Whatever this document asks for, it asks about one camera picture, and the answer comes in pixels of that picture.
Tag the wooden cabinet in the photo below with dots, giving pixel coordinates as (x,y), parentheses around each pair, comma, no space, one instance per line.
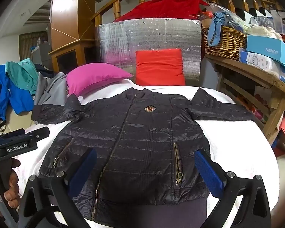
(72,33)

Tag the grey garment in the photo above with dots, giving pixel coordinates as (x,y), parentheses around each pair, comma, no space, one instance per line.
(51,90)

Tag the wicker basket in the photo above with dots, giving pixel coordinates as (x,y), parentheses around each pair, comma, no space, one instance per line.
(231,41)

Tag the wooden side table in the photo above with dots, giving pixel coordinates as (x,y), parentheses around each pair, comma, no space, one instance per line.
(254,88)

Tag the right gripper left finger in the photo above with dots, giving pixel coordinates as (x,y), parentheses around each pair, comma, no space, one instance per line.
(47,202)

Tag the blue jacket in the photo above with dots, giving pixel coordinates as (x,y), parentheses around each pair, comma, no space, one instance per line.
(19,99)

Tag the silver foil insulation panel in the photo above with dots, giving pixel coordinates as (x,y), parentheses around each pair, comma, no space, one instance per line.
(119,42)

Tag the blue fashion box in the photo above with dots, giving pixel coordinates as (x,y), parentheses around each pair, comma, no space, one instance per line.
(270,47)

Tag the teal garment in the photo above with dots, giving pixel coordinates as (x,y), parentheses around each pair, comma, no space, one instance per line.
(23,74)

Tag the light blue cloth in basket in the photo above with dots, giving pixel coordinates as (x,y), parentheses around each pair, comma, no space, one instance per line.
(214,30)

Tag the white patterned box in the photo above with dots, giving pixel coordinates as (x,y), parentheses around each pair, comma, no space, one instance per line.
(262,62)

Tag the person's left hand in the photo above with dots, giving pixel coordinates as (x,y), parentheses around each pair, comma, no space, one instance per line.
(12,194)

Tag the red pillow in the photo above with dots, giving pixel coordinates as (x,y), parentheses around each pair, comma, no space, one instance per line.
(162,67)

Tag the magenta pillow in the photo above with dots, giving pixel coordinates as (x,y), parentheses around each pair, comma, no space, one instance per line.
(92,76)

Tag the black quilted puffer jacket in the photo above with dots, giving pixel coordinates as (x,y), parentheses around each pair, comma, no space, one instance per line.
(145,144)

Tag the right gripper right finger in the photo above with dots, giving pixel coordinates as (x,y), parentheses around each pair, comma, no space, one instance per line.
(254,208)

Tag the red cloth on railing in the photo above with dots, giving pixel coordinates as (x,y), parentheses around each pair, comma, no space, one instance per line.
(171,9)

